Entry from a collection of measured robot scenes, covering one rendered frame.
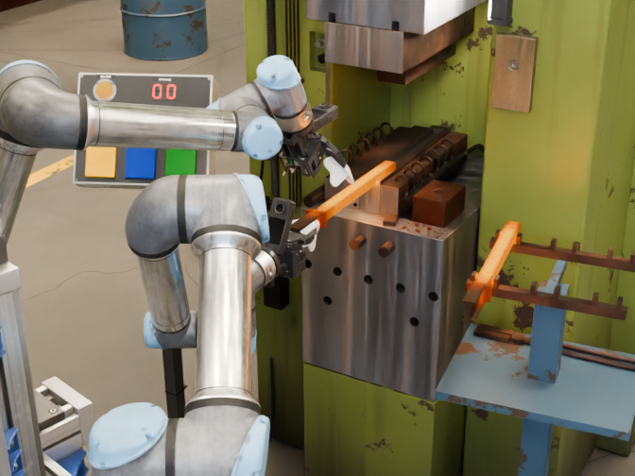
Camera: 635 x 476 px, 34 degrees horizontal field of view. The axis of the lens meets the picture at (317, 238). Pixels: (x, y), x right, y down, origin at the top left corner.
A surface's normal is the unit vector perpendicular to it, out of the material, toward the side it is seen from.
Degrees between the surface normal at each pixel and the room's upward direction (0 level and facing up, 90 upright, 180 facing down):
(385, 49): 90
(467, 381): 0
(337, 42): 90
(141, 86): 60
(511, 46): 90
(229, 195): 37
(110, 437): 8
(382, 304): 90
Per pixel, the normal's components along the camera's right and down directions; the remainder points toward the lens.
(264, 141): 0.34, 0.41
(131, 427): -0.14, -0.89
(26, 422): 0.71, 0.31
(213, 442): 0.00, -0.47
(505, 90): -0.50, 0.38
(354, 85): 0.87, 0.22
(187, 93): -0.07, -0.07
